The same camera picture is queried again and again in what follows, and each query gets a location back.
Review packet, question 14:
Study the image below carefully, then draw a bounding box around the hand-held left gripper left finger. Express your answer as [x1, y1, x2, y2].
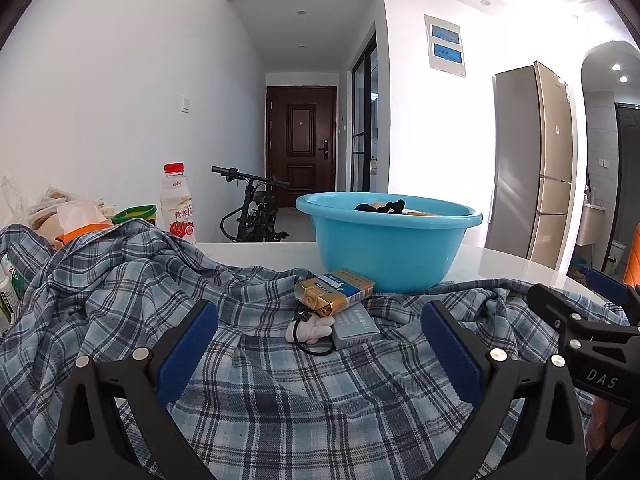
[54, 299, 221, 480]

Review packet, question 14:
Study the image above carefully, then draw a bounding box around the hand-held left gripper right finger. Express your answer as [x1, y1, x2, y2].
[420, 300, 587, 480]

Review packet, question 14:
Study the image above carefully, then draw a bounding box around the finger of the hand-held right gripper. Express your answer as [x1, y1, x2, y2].
[586, 269, 640, 328]
[527, 282, 640, 403]

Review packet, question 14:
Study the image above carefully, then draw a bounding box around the blue plastic basin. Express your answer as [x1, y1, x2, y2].
[295, 191, 485, 293]

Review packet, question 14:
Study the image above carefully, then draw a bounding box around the black plush toy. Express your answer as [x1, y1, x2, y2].
[354, 199, 407, 215]

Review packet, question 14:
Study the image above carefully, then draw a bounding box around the green container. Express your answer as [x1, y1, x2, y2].
[110, 204, 159, 227]

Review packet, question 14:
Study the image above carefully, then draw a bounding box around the white bin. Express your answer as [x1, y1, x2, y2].
[602, 240, 628, 275]

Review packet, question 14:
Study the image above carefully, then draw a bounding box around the orange chair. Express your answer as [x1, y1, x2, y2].
[622, 222, 640, 291]

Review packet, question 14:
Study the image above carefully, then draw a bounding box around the white sink cabinet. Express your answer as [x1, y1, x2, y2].
[575, 202, 611, 247]

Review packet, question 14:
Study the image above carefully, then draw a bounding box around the grey blue flat box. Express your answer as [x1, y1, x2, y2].
[330, 306, 381, 351]

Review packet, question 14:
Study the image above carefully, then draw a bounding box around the blue plaid cloth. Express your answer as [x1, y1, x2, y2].
[0, 217, 631, 480]

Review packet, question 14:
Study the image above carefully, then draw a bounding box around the gold cigarette pack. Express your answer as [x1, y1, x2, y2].
[294, 277, 351, 318]

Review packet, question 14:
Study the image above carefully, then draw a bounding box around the white drink bottle red cap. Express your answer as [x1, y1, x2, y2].
[160, 162, 197, 245]

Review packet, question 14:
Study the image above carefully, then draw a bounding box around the black electric bike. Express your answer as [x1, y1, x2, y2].
[211, 165, 291, 243]

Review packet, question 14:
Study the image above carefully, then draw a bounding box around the silver refrigerator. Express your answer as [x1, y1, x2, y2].
[487, 61, 576, 270]

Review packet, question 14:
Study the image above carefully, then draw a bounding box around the green white bottle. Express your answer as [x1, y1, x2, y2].
[0, 252, 25, 333]

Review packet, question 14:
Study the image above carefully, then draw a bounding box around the clear plastic snack bag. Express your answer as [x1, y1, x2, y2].
[27, 187, 108, 231]

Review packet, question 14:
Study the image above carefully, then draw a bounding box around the dark brown door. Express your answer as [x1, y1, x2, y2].
[266, 86, 337, 208]

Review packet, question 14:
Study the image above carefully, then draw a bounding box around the black framed glass door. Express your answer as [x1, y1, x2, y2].
[350, 35, 378, 193]

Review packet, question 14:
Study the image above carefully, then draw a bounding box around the small white plush keychain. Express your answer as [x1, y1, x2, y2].
[285, 312, 337, 356]

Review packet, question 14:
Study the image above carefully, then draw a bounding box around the grey wall panel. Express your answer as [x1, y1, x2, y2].
[424, 14, 467, 78]

